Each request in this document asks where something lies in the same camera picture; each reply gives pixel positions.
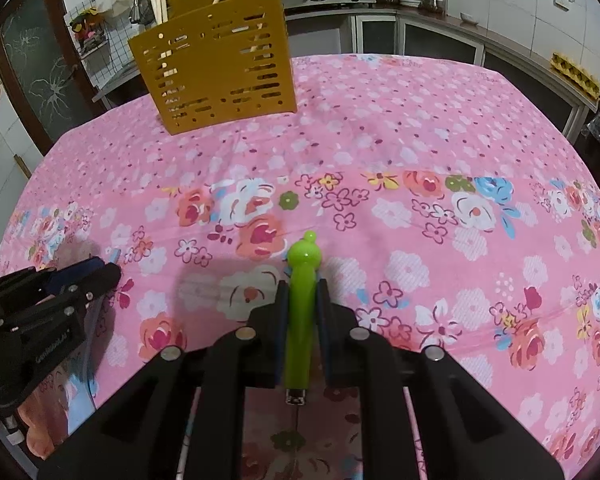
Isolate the egg carton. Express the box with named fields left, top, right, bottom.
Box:
left=550, top=51, right=600, bottom=99

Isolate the green-handled utensil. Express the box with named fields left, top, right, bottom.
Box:
left=282, top=230, right=323, bottom=408

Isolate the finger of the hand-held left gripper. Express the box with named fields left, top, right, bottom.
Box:
left=45, top=257, right=106, bottom=293
left=55, top=263, right=122, bottom=307

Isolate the pink floral tablecloth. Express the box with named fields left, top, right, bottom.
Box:
left=0, top=54, right=600, bottom=480

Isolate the yellow perforated utensil holder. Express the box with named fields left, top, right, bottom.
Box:
left=127, top=0, right=299, bottom=136

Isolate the brown frosted glass door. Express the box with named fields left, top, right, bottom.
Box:
left=0, top=0, right=99, bottom=156

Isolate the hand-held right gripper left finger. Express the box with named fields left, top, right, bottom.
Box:
left=37, top=280, right=291, bottom=480

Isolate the steel gas stove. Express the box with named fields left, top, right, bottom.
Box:
left=282, top=0, right=376, bottom=10

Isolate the person's left hand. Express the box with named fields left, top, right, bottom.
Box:
left=17, top=360, right=77, bottom=459

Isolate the wire wall basket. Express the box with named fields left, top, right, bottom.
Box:
left=69, top=7, right=106, bottom=54

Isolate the wooden broom stick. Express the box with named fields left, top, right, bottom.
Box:
left=12, top=154, right=34, bottom=182

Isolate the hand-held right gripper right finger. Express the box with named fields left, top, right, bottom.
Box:
left=315, top=277, right=566, bottom=480

